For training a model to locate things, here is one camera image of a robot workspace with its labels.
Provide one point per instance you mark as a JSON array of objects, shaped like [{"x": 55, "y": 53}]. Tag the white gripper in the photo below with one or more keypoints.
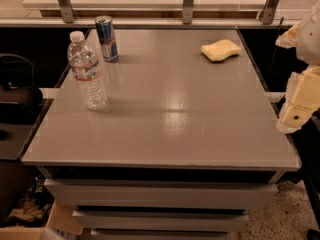
[{"x": 310, "y": 40}]

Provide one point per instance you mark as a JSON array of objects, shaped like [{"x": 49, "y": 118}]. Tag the yellow sponge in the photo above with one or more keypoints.
[{"x": 220, "y": 50}]

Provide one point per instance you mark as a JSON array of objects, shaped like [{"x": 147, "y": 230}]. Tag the clear plastic water bottle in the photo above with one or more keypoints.
[{"x": 85, "y": 65}]

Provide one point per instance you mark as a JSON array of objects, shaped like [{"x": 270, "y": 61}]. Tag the blue silver energy drink can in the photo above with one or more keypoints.
[{"x": 106, "y": 36}]

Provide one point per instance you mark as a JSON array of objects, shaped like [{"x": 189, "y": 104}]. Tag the grey drawer cabinet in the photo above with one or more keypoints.
[{"x": 132, "y": 201}]

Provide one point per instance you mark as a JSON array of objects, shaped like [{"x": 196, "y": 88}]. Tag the black chair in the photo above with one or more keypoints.
[{"x": 20, "y": 98}]

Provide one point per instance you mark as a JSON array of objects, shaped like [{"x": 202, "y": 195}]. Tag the cardboard box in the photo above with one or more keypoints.
[{"x": 61, "y": 225}]

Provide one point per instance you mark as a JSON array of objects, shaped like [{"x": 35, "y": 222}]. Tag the right metal shelf bracket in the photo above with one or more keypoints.
[{"x": 267, "y": 15}]

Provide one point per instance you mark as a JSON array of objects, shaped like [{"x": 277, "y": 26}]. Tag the metal shelf bracket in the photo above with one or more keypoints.
[
  {"x": 267, "y": 15},
  {"x": 66, "y": 10},
  {"x": 187, "y": 11}
]

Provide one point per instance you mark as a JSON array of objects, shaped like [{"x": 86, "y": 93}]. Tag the middle metal shelf bracket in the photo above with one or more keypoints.
[{"x": 187, "y": 11}]

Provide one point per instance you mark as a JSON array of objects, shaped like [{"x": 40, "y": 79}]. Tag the left metal shelf bracket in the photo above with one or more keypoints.
[{"x": 66, "y": 10}]

